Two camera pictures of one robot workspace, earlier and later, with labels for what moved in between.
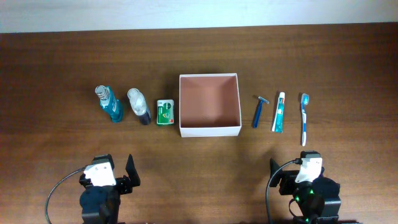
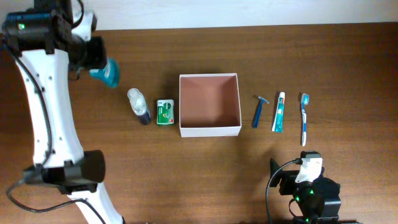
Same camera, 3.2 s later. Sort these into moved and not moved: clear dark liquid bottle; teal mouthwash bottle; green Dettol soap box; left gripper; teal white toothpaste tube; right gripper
Moved: left gripper; teal mouthwash bottle
Not moved: green Dettol soap box; clear dark liquid bottle; right gripper; teal white toothpaste tube
